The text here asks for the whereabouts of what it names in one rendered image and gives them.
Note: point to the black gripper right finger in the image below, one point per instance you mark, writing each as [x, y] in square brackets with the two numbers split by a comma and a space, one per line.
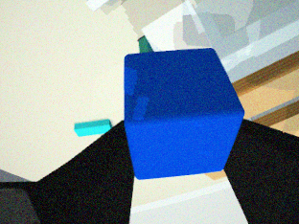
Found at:
[263, 170]

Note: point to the teal rectangular block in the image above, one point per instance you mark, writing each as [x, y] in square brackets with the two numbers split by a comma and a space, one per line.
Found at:
[92, 127]

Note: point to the blue block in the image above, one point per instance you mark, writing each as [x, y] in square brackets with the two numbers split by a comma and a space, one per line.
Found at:
[181, 112]

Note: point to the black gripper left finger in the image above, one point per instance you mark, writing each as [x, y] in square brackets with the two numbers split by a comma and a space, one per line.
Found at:
[94, 187]

